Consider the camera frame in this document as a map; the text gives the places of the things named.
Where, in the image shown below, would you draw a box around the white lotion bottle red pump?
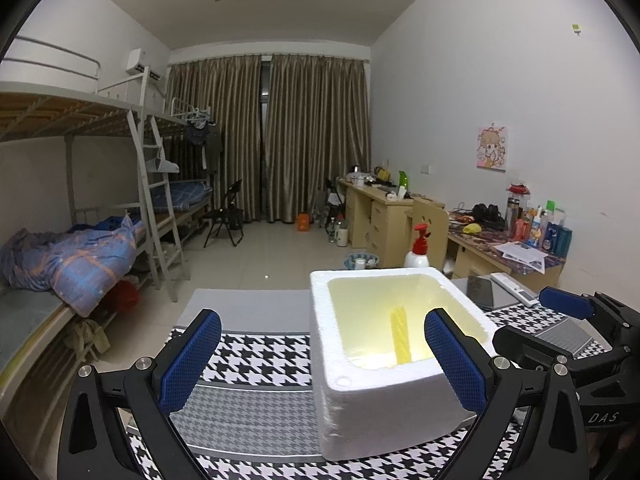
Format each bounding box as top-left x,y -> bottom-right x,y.
403,223 -> 432,268

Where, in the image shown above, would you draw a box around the white remote control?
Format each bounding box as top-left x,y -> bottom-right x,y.
490,272 -> 541,307

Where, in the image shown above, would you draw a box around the yellow foam strip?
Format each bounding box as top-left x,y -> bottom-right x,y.
389,306 -> 413,365

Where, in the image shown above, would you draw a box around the grey mattress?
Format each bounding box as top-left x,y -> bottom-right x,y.
0,287 -> 76,376

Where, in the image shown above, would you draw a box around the wooden desk with patterned cover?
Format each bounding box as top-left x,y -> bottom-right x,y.
447,210 -> 563,282

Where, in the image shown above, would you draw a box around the wooden chair with smiley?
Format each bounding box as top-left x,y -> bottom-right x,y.
411,199 -> 450,276

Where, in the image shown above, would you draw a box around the dark smartphone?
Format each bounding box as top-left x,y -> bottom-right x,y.
465,276 -> 522,311

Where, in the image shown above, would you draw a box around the beige cloth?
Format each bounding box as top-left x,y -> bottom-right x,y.
65,317 -> 111,361

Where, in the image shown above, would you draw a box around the wooden desk with drawers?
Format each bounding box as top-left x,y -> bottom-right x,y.
337,177 -> 446,266

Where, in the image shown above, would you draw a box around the white metal bunk bed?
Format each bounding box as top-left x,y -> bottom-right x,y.
145,67 -> 216,241
0,35 -> 191,401

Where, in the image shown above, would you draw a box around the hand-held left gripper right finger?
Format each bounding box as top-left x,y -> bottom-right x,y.
424,307 -> 591,480

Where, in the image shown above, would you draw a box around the white printed papers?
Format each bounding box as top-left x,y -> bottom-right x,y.
492,241 -> 549,275

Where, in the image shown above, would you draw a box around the cartoon wall poster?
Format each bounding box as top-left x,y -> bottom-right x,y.
476,125 -> 508,171

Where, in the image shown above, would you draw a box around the blue bedding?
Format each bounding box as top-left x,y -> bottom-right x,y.
150,180 -> 213,211

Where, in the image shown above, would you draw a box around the cluster of toiletry bottles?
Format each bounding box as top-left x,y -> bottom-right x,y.
505,182 -> 574,256

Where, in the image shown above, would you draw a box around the white air conditioner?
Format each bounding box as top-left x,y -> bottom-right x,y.
125,49 -> 166,81

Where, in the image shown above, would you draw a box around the white bunk bed ladder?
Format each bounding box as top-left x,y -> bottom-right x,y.
127,110 -> 191,303

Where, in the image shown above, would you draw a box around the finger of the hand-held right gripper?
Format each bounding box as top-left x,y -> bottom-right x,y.
539,286 -> 621,328
492,325 -> 601,376

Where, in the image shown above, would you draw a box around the red bag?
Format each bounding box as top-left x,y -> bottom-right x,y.
107,280 -> 141,313

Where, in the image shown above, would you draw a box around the dark hanging clothes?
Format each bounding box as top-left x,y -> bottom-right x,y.
182,120 -> 223,176

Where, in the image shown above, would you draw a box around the blue plaid quilt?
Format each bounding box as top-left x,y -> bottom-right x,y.
0,214 -> 146,318

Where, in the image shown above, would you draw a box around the brown curtain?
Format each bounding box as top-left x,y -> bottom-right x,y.
262,52 -> 372,226
167,55 -> 264,223

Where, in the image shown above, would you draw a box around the black folding chair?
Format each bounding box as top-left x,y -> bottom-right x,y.
202,180 -> 246,248

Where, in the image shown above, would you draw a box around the white patterned basin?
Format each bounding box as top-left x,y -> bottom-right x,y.
344,252 -> 381,271

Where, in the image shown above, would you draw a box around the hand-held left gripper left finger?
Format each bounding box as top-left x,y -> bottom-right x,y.
57,308 -> 223,480

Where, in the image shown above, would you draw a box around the houndstooth tablecloth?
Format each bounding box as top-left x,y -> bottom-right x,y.
124,287 -> 640,480

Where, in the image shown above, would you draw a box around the white foam box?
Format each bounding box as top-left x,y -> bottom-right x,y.
309,266 -> 500,461

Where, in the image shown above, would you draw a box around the black folded trolley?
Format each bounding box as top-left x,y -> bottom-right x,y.
315,180 -> 346,233

